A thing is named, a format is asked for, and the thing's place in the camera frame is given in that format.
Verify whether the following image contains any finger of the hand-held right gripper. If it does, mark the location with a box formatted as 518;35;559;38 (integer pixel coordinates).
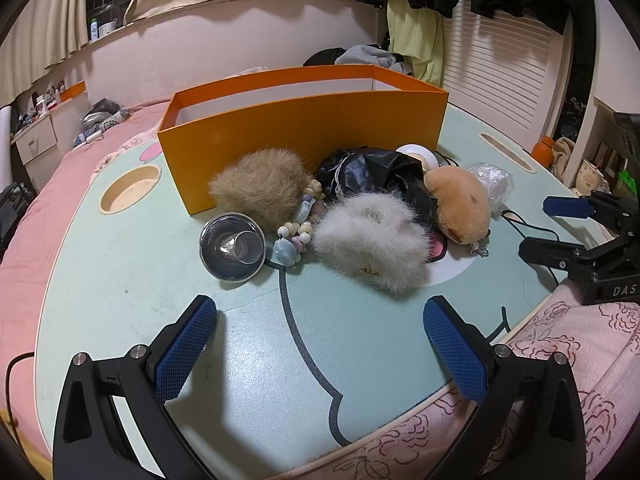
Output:
518;236;621;282
543;190;640;228

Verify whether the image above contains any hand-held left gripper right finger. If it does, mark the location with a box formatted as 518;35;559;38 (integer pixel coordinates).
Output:
422;295;588;480

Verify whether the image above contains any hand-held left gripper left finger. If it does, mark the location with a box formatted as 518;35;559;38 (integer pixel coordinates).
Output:
52;295;218;480

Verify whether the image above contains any bubble wrap bundle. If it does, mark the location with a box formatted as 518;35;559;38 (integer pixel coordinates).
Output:
464;161;515;214

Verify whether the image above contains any steel bowl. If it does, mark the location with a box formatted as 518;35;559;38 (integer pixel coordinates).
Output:
198;212;267;282

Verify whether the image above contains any tan plush toy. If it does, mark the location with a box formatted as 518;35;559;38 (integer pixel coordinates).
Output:
423;166;493;257

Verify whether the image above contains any clear glass cup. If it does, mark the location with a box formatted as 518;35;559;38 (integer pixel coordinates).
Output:
219;230;264;267

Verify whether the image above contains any white fluffy hair claw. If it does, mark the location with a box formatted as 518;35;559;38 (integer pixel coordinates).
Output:
311;191;435;296

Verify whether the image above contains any beaded shell bracelet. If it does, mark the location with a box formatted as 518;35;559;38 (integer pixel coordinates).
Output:
272;180;329;267

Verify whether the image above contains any white helmet figurine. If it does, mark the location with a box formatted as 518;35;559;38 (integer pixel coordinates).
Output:
395;143;442;172

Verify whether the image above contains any brown fur ball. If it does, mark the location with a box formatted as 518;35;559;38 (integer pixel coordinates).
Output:
208;149;319;230

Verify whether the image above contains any black plastic bag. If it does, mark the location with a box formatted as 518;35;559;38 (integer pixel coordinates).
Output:
315;148;442;243

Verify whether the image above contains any orange cardboard box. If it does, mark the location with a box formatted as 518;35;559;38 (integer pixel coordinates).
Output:
157;64;450;217

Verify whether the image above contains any cream mug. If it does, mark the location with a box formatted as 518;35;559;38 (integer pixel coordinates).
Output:
575;158;604;197

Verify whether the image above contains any beige cloth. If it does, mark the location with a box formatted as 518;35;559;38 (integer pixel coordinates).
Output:
551;136;577;183

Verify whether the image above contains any white shelf unit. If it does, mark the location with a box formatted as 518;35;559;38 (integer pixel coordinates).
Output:
575;94;640;201

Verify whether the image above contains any pink floral quilt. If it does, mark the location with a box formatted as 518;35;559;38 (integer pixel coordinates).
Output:
280;282;640;480

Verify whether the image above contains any cartoon printed lap table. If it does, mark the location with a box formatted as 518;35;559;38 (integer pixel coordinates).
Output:
32;102;616;473

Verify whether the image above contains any white louvered shutter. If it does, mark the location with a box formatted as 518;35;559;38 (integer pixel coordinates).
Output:
442;0;573;153

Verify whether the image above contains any pink bed sheet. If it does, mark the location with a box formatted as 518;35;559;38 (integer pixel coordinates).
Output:
0;95;173;441

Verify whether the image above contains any yellow-green hanging garment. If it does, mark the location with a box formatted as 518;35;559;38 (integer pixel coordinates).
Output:
386;0;445;86

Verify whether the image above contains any grey crumpled garment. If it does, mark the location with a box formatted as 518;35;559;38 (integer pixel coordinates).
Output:
334;44;412;77

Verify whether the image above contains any white bedside cabinet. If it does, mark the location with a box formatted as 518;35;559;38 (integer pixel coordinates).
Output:
11;110;60;165

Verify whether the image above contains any small orange box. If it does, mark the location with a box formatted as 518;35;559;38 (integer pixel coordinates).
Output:
61;80;87;105

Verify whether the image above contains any black crumpled garment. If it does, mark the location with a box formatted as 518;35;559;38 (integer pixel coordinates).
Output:
302;47;351;67

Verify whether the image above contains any black cable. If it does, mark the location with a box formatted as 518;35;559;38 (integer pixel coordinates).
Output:
437;150;563;286
4;352;36;466

